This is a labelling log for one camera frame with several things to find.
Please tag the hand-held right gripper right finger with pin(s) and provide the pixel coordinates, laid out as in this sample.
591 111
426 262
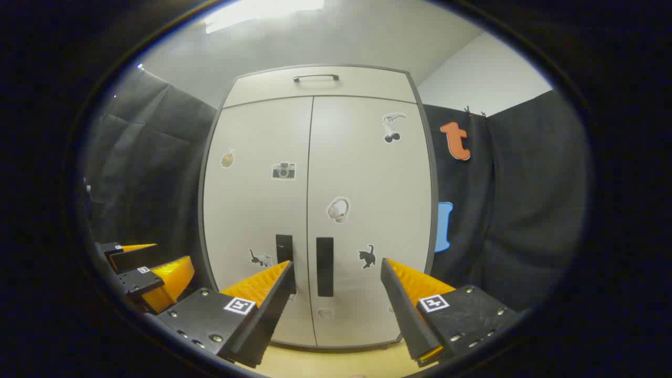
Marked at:
404 315

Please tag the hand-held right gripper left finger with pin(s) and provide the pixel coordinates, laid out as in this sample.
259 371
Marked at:
273 310

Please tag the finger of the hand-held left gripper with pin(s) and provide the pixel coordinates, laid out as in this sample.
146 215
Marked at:
168 283
142 258

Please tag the white cabinet door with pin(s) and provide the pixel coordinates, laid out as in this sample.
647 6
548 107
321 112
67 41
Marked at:
252 210
378 189

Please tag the white double-door shoe cabinet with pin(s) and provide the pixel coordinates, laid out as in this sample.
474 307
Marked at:
315 89

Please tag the black backdrop cloth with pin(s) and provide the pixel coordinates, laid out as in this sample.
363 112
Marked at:
525 184

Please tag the ceiling light panel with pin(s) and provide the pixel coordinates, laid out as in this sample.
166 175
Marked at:
252 13

